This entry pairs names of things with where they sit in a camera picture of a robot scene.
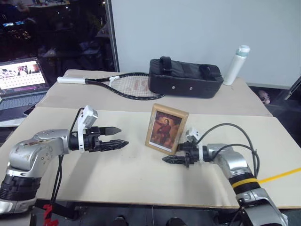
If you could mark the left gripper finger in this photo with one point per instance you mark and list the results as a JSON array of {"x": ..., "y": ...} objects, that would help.
[
  {"x": 110, "y": 131},
  {"x": 115, "y": 144}
]

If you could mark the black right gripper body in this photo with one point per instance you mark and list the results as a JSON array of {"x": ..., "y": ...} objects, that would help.
[{"x": 193, "y": 154}]

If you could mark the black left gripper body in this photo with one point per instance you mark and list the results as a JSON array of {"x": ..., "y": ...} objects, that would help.
[{"x": 91, "y": 139}]

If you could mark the wooden picture frame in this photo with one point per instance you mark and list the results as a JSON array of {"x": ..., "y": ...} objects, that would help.
[{"x": 164, "y": 128}]

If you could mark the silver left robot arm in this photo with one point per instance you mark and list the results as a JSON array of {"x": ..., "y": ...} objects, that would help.
[{"x": 28, "y": 153}]

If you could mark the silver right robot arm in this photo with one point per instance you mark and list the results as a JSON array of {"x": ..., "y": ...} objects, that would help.
[{"x": 235, "y": 162}]

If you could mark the black white tennis racket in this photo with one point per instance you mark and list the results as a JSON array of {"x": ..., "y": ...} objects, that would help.
[{"x": 131, "y": 86}]

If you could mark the dark rounded shape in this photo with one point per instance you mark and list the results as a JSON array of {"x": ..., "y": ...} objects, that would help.
[
  {"x": 173, "y": 222},
  {"x": 120, "y": 221}
]

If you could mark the black padded bag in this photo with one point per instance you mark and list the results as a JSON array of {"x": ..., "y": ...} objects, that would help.
[{"x": 185, "y": 77}]

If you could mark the red clip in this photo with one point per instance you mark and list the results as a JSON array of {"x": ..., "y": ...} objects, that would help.
[{"x": 49, "y": 215}]

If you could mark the yellow strip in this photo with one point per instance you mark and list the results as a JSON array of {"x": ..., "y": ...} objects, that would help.
[{"x": 279, "y": 174}]

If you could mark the pink object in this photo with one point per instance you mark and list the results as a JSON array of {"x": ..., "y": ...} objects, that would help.
[{"x": 264, "y": 96}]

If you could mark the open silver laptop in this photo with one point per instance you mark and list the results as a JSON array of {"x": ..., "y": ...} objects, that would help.
[{"x": 21, "y": 77}]

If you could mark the white water bottle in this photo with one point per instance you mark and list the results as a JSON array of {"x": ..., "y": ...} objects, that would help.
[{"x": 234, "y": 68}]

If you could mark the grey metal leg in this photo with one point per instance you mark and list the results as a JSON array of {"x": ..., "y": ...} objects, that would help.
[{"x": 294, "y": 88}]

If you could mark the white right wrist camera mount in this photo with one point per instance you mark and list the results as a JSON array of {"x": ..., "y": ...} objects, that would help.
[{"x": 192, "y": 134}]

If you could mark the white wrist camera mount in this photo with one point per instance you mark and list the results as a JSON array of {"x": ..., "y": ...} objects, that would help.
[
  {"x": 192, "y": 134},
  {"x": 87, "y": 116}
]

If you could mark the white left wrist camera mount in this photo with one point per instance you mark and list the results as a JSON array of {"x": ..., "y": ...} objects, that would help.
[{"x": 87, "y": 116}]

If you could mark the grey metal partition post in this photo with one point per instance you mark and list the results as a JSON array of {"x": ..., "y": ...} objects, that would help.
[{"x": 113, "y": 35}]

